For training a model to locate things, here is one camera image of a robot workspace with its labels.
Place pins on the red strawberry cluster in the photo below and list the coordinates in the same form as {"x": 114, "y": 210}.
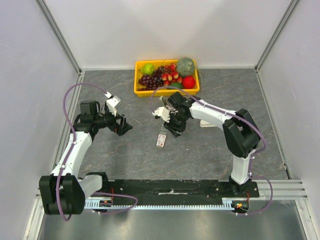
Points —
{"x": 169, "y": 74}

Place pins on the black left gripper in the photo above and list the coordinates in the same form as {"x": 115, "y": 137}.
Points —
{"x": 121, "y": 129}

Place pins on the white rectangular case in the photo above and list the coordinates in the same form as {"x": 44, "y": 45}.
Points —
{"x": 205, "y": 124}

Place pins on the aluminium frame rail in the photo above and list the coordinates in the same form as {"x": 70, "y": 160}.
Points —
{"x": 71, "y": 188}

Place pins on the grey slotted cable duct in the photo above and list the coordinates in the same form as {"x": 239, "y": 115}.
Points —
{"x": 103, "y": 203}

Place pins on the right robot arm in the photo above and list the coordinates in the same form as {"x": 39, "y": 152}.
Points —
{"x": 241, "y": 133}

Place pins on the yellow plastic tray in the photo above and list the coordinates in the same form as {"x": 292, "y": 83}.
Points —
{"x": 162, "y": 91}

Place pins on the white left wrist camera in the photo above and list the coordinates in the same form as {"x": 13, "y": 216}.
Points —
{"x": 111, "y": 103}

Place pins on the green white stapler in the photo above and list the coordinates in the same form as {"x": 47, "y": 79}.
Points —
{"x": 166, "y": 103}

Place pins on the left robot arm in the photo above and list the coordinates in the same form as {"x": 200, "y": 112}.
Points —
{"x": 92, "y": 118}

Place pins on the green netted melon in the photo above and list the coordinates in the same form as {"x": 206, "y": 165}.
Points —
{"x": 185, "y": 67}

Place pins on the dark purple grape bunch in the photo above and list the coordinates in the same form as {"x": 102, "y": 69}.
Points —
{"x": 150, "y": 82}

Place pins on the green pear fruit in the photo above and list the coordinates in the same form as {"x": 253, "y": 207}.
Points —
{"x": 147, "y": 69}

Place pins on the red white staple box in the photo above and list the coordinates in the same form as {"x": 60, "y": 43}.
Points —
{"x": 161, "y": 139}

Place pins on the green lime fruit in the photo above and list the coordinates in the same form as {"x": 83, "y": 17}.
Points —
{"x": 175, "y": 86}

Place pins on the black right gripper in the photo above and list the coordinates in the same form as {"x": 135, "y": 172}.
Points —
{"x": 174, "y": 126}

